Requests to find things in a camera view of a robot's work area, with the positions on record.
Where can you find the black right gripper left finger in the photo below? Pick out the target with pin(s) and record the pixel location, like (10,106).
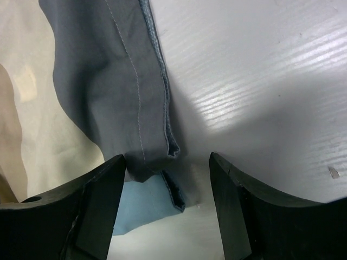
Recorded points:
(72,221)

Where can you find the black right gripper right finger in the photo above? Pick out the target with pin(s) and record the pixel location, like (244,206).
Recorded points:
(257,221)

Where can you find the striped blue beige cloth placemat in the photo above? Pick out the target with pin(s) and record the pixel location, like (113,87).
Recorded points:
(83,81)

